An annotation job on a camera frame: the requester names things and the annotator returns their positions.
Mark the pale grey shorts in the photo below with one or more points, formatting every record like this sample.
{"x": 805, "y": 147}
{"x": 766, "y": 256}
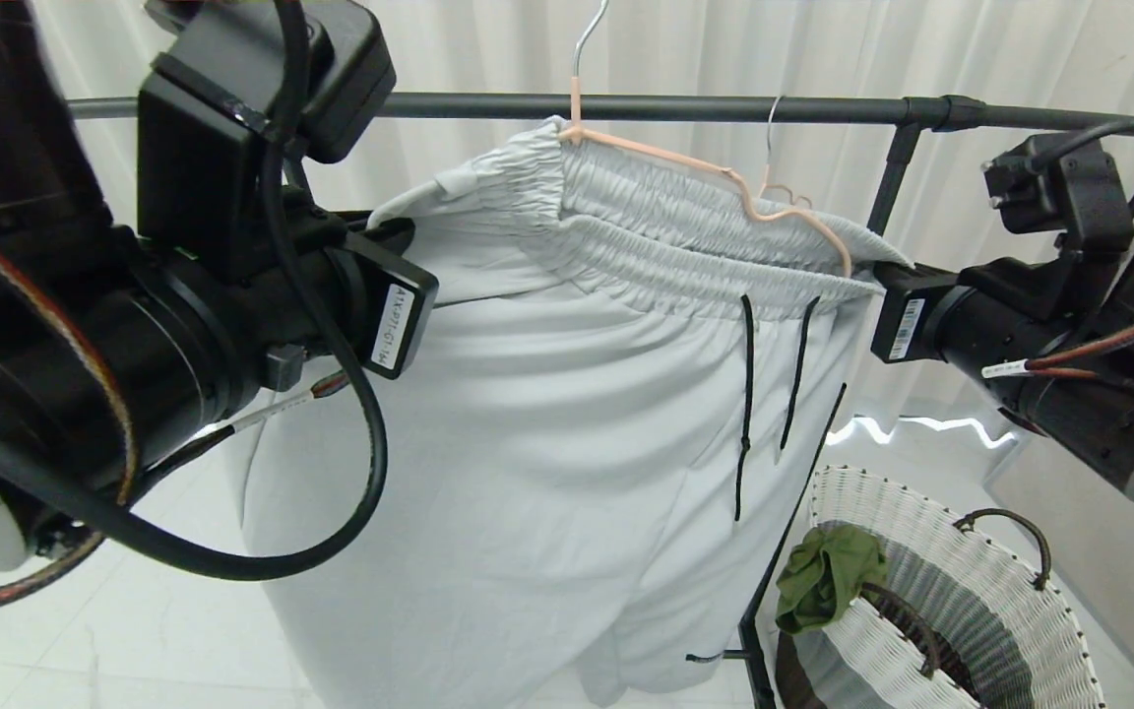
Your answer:
{"x": 528, "y": 443}

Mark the black clothes rack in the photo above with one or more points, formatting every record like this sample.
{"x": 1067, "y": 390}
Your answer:
{"x": 675, "y": 106}

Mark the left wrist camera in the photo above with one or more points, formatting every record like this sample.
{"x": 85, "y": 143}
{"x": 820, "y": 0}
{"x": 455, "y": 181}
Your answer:
{"x": 232, "y": 148}

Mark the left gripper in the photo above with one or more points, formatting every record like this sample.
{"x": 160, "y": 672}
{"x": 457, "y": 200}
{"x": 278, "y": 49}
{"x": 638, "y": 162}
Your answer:
{"x": 232, "y": 335}

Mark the green garment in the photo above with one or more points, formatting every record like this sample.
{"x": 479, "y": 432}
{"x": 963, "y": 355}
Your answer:
{"x": 823, "y": 581}

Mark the white curtain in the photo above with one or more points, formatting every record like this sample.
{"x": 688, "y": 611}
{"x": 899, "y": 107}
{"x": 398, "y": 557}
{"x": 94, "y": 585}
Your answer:
{"x": 675, "y": 49}

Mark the pink clothes hanger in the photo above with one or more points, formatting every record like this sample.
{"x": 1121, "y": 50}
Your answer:
{"x": 665, "y": 158}
{"x": 784, "y": 192}

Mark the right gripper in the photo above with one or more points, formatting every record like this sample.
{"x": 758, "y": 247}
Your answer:
{"x": 1079, "y": 394}

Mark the white laundry basket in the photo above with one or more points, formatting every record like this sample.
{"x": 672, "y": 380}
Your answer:
{"x": 980, "y": 591}

